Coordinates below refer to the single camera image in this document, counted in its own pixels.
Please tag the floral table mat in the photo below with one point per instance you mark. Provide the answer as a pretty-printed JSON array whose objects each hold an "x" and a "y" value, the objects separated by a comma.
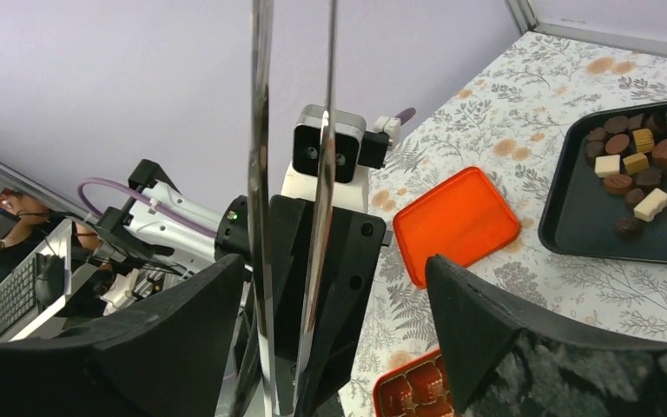
[{"x": 510, "y": 121}]

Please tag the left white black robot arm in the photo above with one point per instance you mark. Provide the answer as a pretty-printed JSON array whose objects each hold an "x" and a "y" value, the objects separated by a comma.
[{"x": 159, "y": 224}]

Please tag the white metal tongs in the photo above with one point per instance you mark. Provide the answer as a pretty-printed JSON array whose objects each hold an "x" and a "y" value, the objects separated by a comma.
[{"x": 259, "y": 211}]

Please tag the orange chocolate box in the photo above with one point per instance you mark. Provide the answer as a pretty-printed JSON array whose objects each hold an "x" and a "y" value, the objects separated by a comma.
[{"x": 417, "y": 388}]

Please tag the keyboard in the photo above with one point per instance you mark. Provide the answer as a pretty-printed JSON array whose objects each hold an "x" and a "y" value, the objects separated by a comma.
[{"x": 18, "y": 303}]

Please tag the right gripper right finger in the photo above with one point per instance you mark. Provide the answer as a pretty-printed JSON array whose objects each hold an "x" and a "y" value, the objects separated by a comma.
[{"x": 505, "y": 356}]

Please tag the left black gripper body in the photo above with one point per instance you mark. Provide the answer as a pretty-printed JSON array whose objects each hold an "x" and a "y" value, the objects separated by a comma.
[{"x": 349, "y": 265}]

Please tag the orange box lid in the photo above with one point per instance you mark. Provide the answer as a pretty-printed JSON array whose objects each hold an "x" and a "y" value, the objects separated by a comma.
[{"x": 464, "y": 218}]

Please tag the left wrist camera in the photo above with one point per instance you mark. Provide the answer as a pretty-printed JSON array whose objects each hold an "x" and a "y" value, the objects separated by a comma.
[{"x": 353, "y": 148}]

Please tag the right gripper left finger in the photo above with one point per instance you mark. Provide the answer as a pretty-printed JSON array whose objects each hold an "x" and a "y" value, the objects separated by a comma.
[{"x": 164, "y": 356}]

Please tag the person at desk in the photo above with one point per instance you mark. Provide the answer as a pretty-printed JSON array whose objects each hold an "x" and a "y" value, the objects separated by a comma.
[{"x": 36, "y": 221}]

